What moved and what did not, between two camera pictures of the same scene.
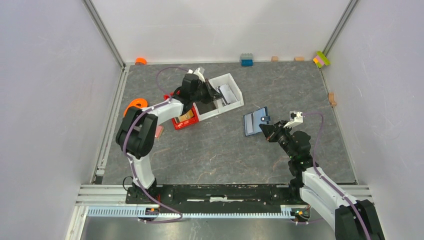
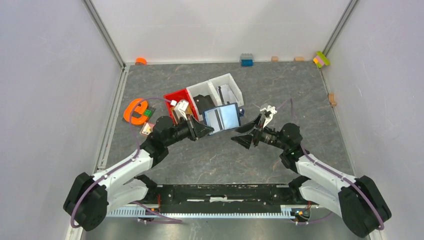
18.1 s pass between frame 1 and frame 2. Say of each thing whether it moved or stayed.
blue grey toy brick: stayed
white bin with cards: stayed
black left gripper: moved
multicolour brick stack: stayed
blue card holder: moved
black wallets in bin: stayed
